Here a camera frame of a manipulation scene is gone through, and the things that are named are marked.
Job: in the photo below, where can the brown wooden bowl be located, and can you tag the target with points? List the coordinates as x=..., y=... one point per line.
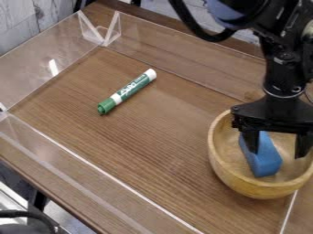
x=230, y=164

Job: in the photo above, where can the blue foam block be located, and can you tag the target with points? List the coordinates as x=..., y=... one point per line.
x=266, y=162

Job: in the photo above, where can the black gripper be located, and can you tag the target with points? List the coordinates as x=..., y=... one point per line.
x=278, y=115

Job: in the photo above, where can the black metal table leg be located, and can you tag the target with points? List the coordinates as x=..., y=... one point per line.
x=40, y=200

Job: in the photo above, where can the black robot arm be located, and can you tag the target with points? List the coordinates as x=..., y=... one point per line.
x=282, y=24

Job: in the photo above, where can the green dry erase marker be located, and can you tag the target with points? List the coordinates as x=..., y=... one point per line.
x=126, y=92

